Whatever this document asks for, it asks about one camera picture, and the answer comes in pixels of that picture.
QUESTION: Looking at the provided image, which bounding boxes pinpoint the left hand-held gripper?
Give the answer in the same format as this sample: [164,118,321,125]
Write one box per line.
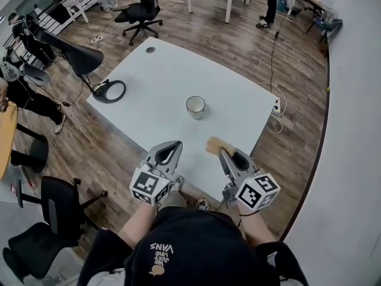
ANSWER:
[129,140,183,207]

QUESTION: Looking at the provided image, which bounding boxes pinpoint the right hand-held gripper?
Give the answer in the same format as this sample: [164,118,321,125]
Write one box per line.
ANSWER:
[218,147,282,212]

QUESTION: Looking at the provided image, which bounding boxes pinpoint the yellow sponge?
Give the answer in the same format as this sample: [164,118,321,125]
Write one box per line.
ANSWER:
[205,136,236,157]

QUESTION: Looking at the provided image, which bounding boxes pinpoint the white cup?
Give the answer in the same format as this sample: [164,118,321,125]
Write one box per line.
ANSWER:
[186,95,205,120]

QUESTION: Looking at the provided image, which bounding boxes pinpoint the person's left forearm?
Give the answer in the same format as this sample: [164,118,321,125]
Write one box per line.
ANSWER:
[118,203,158,248]

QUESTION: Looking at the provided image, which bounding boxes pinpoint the person's right forearm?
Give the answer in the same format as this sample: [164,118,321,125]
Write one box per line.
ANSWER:
[238,209,277,245]

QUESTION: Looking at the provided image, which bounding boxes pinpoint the person's left shoe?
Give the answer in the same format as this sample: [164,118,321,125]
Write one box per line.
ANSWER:
[169,176,185,192]

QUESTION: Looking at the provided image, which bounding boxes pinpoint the person's olive trousers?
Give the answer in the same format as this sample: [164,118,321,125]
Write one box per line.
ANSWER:
[160,189,188,210]

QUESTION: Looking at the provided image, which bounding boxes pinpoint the person's black shirt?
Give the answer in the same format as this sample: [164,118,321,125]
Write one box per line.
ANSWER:
[77,206,310,286]

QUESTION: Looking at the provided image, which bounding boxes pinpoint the black desk lamp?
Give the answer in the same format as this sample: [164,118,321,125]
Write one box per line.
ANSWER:
[32,25,127,104]

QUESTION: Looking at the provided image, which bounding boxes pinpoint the black office chair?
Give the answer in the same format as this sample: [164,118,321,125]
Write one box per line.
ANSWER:
[114,0,163,46]
[2,176,110,279]

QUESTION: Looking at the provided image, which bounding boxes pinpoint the grey oval device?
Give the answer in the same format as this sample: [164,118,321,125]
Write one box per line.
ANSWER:
[22,63,51,86]

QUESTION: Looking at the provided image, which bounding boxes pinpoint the blue chair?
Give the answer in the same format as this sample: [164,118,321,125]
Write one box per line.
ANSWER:
[306,9,343,44]

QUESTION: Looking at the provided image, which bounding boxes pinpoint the white slatted rack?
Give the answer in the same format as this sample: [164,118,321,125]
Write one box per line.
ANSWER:
[32,0,99,35]

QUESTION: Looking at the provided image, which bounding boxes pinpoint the white cable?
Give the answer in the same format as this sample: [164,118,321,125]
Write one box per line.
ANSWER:
[257,82,288,135]

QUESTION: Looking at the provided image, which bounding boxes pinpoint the black lamp cable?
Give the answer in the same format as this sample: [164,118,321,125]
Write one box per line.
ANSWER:
[17,80,96,107]

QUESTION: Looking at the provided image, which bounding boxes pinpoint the brown power cable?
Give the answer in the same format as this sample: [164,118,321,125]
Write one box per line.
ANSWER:
[269,10,287,86]

